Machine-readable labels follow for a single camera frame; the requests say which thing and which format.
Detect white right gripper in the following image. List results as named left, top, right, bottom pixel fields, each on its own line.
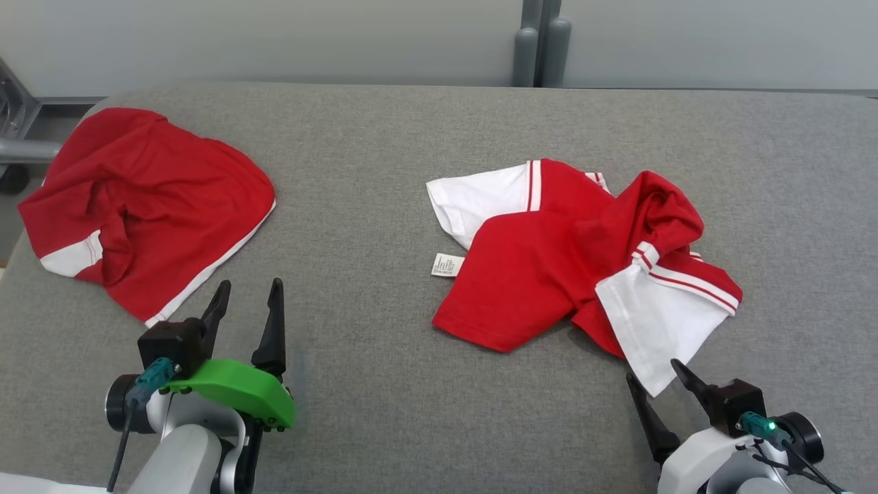
left=626, top=358, right=755, bottom=494

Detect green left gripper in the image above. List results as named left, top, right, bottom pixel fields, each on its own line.
left=161, top=277, right=297, bottom=433

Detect red shorts with white stripe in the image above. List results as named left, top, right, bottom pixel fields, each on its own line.
left=17, top=106, right=277, bottom=329

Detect red and white jersey shirt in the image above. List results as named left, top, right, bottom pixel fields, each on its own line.
left=425, top=158, right=744, bottom=399

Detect black caster wheel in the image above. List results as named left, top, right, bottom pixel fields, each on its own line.
left=0, top=165, right=32, bottom=195

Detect right arm teal-plug cable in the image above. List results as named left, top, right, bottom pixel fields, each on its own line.
left=737, top=410, right=848, bottom=494

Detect arm teal-plug cable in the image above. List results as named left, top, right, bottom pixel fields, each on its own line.
left=737, top=410, right=848, bottom=494
left=106, top=357, right=182, bottom=493

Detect left arm teal-plug cable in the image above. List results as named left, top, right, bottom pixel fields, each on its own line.
left=106, top=357, right=182, bottom=493

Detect grey metal rack frame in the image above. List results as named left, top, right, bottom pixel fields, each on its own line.
left=0, top=58, right=64, bottom=165

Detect grey partition post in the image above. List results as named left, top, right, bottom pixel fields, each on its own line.
left=541, top=0, right=572, bottom=88
left=513, top=0, right=543, bottom=88

